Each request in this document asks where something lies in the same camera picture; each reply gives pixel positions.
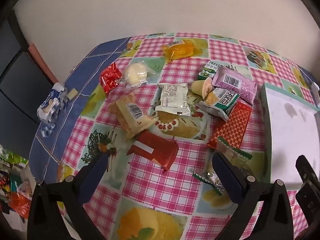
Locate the red packet with white stripe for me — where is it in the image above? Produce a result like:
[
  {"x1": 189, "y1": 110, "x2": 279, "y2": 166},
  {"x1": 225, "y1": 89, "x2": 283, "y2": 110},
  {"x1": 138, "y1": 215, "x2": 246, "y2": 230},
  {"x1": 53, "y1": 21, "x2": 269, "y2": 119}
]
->
[{"x1": 126, "y1": 131, "x2": 179, "y2": 172}]

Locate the dark cabinet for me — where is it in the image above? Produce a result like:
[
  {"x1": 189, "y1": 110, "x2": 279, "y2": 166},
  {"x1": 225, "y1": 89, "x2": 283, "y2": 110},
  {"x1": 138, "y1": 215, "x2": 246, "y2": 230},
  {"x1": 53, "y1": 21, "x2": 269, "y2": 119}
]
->
[{"x1": 0, "y1": 12, "x2": 59, "y2": 153}]

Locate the green and white biscuit packet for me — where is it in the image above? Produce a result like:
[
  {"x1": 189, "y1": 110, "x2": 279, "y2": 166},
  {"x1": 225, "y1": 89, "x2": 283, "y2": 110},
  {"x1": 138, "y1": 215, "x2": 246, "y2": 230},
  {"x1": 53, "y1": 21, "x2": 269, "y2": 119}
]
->
[{"x1": 197, "y1": 60, "x2": 223, "y2": 82}]

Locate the blue white wrapper scrap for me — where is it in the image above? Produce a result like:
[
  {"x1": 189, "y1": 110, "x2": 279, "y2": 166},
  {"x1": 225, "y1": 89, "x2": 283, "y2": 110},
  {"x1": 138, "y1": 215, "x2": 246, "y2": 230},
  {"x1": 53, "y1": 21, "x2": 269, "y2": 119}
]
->
[{"x1": 41, "y1": 121, "x2": 57, "y2": 138}]

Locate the white bun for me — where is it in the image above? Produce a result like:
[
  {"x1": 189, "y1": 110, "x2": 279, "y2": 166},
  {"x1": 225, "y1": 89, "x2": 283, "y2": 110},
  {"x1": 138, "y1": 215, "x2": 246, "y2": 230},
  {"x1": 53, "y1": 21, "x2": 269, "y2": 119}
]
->
[{"x1": 120, "y1": 59, "x2": 157, "y2": 88}]

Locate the pink snack packet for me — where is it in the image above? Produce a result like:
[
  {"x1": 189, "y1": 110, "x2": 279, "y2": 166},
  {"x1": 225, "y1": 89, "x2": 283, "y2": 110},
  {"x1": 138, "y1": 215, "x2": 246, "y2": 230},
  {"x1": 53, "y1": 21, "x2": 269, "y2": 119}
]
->
[{"x1": 212, "y1": 66, "x2": 258, "y2": 105}]

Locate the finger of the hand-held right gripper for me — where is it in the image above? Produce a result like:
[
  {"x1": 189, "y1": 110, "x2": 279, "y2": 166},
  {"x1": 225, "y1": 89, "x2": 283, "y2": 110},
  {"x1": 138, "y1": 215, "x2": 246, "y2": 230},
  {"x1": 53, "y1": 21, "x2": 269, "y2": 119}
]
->
[{"x1": 296, "y1": 155, "x2": 319, "y2": 184}]

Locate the pink plaid printed tablecloth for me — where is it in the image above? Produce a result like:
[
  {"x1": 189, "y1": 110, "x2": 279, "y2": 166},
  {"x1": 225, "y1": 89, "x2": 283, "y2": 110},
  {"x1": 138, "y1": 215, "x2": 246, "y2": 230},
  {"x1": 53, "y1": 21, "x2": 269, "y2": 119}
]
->
[{"x1": 57, "y1": 32, "x2": 320, "y2": 240}]

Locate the red candy packet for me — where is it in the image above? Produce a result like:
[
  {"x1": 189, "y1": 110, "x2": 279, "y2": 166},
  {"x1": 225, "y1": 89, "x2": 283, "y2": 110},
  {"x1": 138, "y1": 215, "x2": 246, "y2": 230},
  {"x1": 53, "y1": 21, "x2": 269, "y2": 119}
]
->
[{"x1": 99, "y1": 63, "x2": 122, "y2": 98}]

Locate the reddish wooden board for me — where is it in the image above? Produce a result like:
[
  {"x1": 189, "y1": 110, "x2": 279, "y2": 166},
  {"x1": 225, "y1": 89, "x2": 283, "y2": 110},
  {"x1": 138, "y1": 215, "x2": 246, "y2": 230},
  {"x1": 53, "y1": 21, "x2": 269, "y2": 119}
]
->
[{"x1": 28, "y1": 43, "x2": 62, "y2": 84}]

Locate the green corn snack packet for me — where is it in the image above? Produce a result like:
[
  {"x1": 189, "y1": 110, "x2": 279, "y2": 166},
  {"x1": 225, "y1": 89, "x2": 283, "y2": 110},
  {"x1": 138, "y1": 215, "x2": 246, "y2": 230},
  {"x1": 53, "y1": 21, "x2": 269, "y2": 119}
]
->
[{"x1": 196, "y1": 87, "x2": 240, "y2": 121}]

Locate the white tray with green rim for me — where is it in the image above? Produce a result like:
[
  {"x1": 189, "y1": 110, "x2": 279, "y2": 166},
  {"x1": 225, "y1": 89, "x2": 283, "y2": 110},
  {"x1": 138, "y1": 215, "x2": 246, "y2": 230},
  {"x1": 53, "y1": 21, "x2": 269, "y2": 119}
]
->
[{"x1": 259, "y1": 82, "x2": 320, "y2": 189}]

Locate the beige cake packet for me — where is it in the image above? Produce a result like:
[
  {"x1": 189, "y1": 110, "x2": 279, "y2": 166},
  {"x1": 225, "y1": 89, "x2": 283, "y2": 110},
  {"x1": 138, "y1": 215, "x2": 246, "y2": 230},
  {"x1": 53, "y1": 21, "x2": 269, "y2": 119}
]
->
[{"x1": 110, "y1": 92, "x2": 157, "y2": 140}]

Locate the crumpled blue white wrapper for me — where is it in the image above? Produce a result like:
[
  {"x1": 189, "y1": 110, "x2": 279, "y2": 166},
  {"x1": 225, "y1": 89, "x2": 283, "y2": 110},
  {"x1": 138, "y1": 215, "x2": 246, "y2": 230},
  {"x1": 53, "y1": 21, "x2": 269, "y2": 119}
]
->
[{"x1": 37, "y1": 82, "x2": 68, "y2": 124}]

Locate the clear packet with green edges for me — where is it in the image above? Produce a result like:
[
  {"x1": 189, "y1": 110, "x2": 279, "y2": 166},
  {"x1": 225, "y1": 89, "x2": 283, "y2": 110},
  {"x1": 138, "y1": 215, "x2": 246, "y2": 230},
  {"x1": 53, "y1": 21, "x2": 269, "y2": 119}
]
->
[{"x1": 192, "y1": 136, "x2": 253, "y2": 196}]

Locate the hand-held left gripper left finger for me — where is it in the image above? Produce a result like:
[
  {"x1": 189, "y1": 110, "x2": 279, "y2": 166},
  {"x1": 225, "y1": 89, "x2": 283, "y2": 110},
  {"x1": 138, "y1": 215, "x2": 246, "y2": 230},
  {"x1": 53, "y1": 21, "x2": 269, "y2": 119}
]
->
[{"x1": 26, "y1": 151, "x2": 110, "y2": 240}]

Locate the orange translucent snack packet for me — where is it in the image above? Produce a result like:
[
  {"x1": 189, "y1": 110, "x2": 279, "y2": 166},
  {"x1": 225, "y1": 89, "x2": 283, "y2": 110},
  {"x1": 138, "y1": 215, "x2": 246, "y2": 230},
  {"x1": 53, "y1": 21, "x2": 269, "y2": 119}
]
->
[{"x1": 161, "y1": 39, "x2": 204, "y2": 62}]

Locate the pile of colourful packets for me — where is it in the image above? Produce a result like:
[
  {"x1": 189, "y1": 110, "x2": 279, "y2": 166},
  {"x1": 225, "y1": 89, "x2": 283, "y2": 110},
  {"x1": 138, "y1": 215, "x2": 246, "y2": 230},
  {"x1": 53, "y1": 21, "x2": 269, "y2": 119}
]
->
[{"x1": 0, "y1": 144, "x2": 37, "y2": 220}]

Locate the red lattice pattern packet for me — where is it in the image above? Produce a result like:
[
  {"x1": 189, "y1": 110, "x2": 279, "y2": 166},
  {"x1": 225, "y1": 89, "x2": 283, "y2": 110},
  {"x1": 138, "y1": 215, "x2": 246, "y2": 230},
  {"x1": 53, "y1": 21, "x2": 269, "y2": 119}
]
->
[{"x1": 206, "y1": 102, "x2": 252, "y2": 150}]

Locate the blue cloth with white lines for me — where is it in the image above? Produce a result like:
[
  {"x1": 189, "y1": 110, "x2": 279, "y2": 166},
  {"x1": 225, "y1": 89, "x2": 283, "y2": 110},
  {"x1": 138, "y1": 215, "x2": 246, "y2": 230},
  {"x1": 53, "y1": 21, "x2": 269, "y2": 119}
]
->
[{"x1": 29, "y1": 37, "x2": 318, "y2": 183}]

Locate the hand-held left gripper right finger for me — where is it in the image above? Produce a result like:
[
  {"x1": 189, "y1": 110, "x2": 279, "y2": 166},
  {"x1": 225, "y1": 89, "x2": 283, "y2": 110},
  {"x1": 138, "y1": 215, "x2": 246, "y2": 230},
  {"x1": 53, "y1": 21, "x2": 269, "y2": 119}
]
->
[{"x1": 212, "y1": 150, "x2": 294, "y2": 240}]

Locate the white grey snack packet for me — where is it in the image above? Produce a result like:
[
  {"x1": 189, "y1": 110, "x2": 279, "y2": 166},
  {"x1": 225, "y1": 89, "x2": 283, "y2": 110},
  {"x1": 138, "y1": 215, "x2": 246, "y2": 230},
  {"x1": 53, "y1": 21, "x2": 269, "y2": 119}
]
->
[{"x1": 154, "y1": 83, "x2": 192, "y2": 117}]

